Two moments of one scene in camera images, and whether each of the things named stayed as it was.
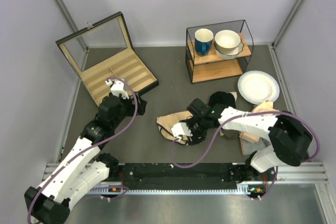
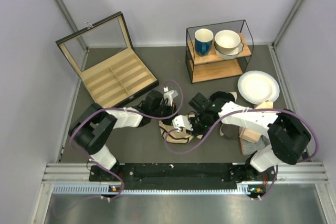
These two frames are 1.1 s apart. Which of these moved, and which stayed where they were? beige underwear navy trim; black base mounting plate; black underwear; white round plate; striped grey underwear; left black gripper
Moved: beige underwear navy trim; left black gripper
Stayed: white round plate; black underwear; black base mounting plate; striped grey underwear
